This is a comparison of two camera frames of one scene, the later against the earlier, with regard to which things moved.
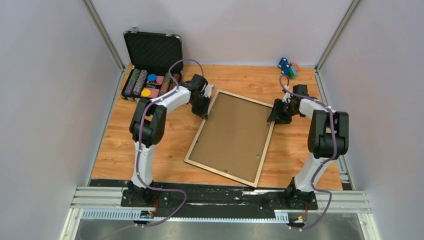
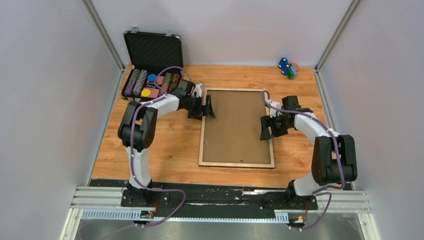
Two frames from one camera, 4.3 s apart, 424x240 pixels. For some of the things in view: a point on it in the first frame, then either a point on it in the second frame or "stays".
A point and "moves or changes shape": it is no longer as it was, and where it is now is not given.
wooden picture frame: (263, 150) moves or changes shape
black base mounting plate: (216, 203) stays
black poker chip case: (150, 55) stays
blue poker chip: (151, 77) stays
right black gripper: (276, 115) -> (265, 121)
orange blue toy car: (287, 69) stays
